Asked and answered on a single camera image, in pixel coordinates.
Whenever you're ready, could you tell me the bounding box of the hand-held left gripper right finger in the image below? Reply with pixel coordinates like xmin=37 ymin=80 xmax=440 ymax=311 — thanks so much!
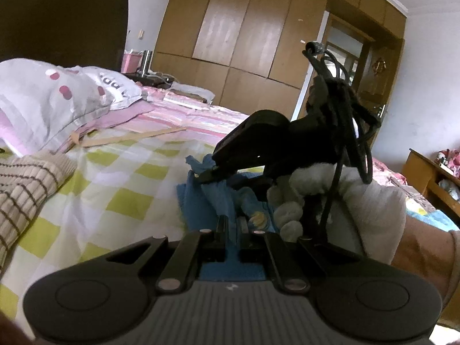
xmin=237 ymin=216 xmax=364 ymax=292

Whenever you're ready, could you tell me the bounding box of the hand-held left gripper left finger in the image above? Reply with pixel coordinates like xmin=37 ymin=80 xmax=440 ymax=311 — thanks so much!
xmin=107 ymin=215 xmax=230 ymax=292

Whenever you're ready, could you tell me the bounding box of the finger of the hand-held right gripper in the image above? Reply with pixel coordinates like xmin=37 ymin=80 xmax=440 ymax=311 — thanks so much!
xmin=196 ymin=164 xmax=231 ymax=184

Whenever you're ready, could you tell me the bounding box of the blue knitted sweater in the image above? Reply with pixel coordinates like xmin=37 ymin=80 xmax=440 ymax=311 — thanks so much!
xmin=175 ymin=154 xmax=278 ymax=281

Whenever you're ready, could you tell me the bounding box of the person's right forearm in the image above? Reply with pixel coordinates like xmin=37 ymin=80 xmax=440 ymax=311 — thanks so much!
xmin=390 ymin=216 xmax=460 ymax=327

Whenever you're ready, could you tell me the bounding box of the beige clothes hanger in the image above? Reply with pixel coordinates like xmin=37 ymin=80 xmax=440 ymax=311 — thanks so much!
xmin=70 ymin=126 xmax=188 ymax=148

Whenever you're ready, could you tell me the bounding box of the person's right hand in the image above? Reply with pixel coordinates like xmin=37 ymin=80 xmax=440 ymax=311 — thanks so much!
xmin=267 ymin=161 xmax=407 ymax=265

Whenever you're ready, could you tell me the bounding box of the green checked quilt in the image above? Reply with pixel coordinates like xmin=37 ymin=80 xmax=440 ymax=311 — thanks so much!
xmin=0 ymin=137 xmax=267 ymax=331

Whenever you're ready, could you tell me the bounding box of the wooden wardrobe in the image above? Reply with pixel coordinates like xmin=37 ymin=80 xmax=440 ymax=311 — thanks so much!
xmin=151 ymin=0 xmax=407 ymax=116

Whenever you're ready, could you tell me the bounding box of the dark nightstand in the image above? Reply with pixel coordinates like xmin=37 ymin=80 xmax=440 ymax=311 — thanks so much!
xmin=124 ymin=72 xmax=177 ymax=87

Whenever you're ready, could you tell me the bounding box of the brown wooden door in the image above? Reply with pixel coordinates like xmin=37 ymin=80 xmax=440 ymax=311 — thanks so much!
xmin=354 ymin=41 xmax=393 ymax=144

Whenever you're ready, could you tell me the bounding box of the pink container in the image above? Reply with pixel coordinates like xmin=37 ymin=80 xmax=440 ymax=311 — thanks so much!
xmin=121 ymin=51 xmax=143 ymax=74

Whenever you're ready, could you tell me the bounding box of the wooden side table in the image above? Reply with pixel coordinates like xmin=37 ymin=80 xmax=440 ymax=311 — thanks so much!
xmin=400 ymin=148 xmax=460 ymax=210

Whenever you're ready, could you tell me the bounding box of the grey pillow with pink dots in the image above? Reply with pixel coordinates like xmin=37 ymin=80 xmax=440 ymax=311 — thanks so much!
xmin=0 ymin=58 xmax=149 ymax=155

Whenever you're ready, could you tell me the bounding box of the beige striped garment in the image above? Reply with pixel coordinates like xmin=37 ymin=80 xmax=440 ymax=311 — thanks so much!
xmin=0 ymin=150 xmax=78 ymax=270

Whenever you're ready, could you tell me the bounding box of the dark wooden headboard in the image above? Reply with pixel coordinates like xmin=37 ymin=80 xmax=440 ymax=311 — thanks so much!
xmin=0 ymin=0 xmax=129 ymax=70

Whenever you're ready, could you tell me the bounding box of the black cable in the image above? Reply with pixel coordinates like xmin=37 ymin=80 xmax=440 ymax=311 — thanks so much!
xmin=302 ymin=41 xmax=382 ymax=231

